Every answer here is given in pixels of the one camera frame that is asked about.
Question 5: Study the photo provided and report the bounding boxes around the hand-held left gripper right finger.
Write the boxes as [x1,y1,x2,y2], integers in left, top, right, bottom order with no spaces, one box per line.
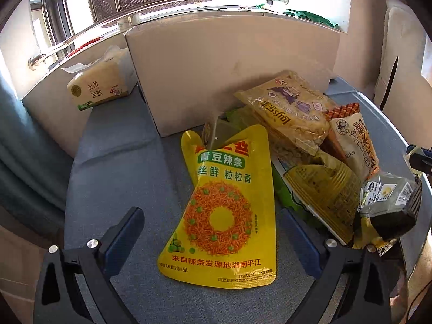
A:
[278,207,395,324]

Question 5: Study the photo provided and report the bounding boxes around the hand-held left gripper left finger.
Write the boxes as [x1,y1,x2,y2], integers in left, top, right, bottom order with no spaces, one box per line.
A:
[34,207,146,324]

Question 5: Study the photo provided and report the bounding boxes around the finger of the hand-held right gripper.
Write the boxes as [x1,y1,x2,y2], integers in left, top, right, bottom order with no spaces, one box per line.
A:
[405,143,432,176]

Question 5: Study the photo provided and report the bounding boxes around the gold foil snack packet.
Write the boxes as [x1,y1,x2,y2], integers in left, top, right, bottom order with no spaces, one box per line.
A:
[283,150,362,245]

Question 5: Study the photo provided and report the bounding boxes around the green snack packet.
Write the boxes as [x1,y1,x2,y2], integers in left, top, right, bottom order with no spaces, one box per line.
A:
[225,108,304,211]

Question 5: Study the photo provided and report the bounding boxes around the dark grey snack packet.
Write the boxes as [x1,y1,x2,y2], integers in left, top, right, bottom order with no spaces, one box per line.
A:
[358,172,423,240]

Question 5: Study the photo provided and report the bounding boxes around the yellow snack packet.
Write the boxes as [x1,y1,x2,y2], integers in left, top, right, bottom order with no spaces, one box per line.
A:
[353,217,400,255]

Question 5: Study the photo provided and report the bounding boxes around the orange and white snack packet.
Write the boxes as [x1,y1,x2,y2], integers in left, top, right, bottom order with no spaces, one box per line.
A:
[324,102,380,179]

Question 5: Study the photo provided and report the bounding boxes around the pale grain print snack packet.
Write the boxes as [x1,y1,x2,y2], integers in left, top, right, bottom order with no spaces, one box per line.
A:
[271,135,325,176]

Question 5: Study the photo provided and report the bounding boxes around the yellow spicy strip pouch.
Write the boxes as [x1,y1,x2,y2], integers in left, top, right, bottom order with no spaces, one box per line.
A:
[157,125,277,290]

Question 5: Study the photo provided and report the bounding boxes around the beige cartoon snack bag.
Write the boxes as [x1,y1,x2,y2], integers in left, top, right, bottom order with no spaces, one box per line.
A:
[234,70,330,154]

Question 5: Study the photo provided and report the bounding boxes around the white cardboard box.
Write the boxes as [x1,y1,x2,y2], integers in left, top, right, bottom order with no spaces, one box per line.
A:
[124,9,341,138]

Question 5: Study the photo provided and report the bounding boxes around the white upholstered chair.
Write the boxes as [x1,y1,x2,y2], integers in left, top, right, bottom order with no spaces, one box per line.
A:
[373,0,430,109]

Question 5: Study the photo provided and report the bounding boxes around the teal curtain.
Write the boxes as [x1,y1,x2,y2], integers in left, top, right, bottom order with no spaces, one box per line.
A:
[0,74,73,217]

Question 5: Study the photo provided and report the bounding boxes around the yellow tissue pack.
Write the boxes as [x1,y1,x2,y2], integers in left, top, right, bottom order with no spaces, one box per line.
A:
[62,45,138,112]

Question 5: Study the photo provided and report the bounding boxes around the green plastic bag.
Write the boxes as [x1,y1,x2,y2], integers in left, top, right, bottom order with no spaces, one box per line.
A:
[255,3,340,29]

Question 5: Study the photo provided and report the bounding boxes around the metal window guard bars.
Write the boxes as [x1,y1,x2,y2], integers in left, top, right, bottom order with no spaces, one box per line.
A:
[30,0,281,51]

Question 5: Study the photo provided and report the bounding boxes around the steel window rail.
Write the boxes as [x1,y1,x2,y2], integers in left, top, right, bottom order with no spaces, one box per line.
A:
[29,0,290,71]

